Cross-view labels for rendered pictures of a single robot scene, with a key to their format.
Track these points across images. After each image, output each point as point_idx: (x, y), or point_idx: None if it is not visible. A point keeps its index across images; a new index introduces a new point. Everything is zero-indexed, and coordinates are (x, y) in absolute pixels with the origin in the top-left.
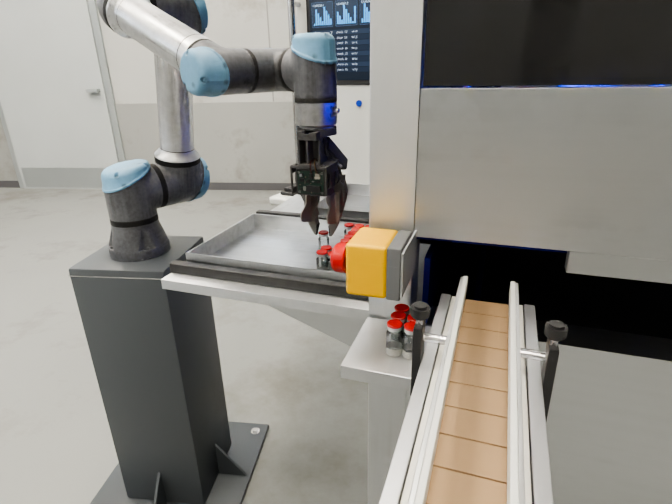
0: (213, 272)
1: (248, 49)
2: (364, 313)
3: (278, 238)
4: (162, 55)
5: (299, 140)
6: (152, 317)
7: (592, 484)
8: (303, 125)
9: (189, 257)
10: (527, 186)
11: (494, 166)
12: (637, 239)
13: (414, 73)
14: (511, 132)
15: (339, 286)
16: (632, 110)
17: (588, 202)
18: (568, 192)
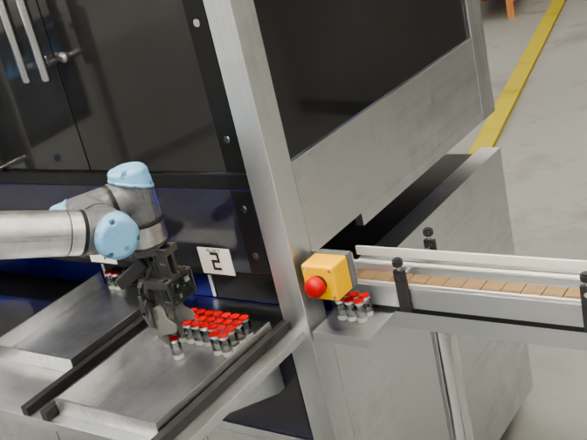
0: (195, 411)
1: (100, 202)
2: (301, 336)
3: (116, 389)
4: (37, 249)
5: (166, 257)
6: None
7: (409, 340)
8: (158, 244)
9: (159, 424)
10: (340, 189)
11: (327, 187)
12: (375, 189)
13: (286, 154)
14: (327, 165)
15: (272, 336)
16: (355, 131)
17: (358, 182)
18: (351, 182)
